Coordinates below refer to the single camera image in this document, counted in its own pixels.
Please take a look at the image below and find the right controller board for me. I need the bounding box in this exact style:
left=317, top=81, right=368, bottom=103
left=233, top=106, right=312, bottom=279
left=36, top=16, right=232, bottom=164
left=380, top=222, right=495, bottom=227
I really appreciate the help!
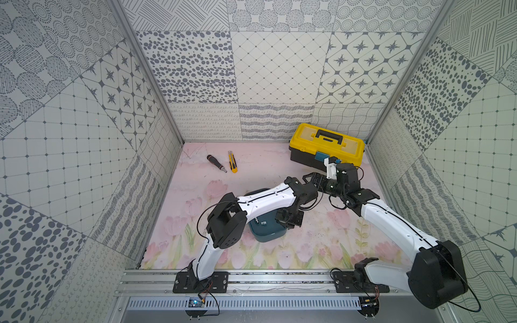
left=358, top=297, right=380, bottom=318

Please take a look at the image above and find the left controller board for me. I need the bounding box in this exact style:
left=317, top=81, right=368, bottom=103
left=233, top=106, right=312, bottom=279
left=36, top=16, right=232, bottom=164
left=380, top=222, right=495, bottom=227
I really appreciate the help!
left=185, top=297, right=207, bottom=319

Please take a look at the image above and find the teal plastic storage tray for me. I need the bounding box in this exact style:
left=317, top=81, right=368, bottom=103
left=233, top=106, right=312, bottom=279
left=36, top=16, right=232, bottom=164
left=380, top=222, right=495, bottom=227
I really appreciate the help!
left=248, top=209, right=288, bottom=243

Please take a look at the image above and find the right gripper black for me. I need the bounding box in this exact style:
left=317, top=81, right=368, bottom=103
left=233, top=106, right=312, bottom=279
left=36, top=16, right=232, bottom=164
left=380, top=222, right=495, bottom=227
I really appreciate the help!
left=302, top=172, right=346, bottom=199

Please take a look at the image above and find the yellow black toolbox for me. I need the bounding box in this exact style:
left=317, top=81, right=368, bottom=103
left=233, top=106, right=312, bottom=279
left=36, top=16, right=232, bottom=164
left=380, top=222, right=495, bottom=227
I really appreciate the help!
left=289, top=123, right=365, bottom=171

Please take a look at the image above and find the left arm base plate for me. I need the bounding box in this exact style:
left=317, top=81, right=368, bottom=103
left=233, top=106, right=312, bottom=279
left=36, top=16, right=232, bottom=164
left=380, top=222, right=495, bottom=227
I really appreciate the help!
left=172, top=271, right=229, bottom=294

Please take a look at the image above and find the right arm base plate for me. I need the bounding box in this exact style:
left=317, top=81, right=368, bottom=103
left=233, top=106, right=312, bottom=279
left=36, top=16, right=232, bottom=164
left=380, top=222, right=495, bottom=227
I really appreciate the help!
left=330, top=269, right=390, bottom=295

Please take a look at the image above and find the aluminium mounting rail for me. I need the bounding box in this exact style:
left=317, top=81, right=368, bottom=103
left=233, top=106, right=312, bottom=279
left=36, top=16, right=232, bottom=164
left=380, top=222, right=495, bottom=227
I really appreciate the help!
left=114, top=269, right=412, bottom=297

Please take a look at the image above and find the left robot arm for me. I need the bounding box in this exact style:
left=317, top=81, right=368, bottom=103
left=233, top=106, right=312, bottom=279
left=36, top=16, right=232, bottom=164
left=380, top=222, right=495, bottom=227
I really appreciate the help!
left=188, top=177, right=318, bottom=281

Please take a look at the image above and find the white slotted cable duct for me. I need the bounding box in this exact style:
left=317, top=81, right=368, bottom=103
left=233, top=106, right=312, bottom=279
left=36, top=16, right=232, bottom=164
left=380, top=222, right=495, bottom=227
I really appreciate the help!
left=127, top=296, right=359, bottom=310

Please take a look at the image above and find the yellow utility knife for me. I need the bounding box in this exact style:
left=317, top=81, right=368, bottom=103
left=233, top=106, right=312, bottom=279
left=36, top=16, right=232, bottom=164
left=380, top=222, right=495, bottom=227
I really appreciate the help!
left=228, top=151, right=238, bottom=173

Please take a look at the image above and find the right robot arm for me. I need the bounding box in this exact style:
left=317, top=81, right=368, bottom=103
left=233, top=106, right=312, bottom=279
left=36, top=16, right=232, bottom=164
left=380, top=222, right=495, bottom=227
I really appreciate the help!
left=303, top=164, right=469, bottom=309

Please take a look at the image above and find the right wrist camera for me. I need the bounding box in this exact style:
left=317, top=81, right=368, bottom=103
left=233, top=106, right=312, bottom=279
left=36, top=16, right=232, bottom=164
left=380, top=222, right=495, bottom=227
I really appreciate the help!
left=324, top=157, right=341, bottom=180

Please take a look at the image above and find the controller board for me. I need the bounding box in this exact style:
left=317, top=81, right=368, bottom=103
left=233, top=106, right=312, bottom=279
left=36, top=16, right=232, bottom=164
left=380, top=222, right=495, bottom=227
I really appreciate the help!
left=185, top=297, right=207, bottom=319
left=358, top=297, right=380, bottom=318

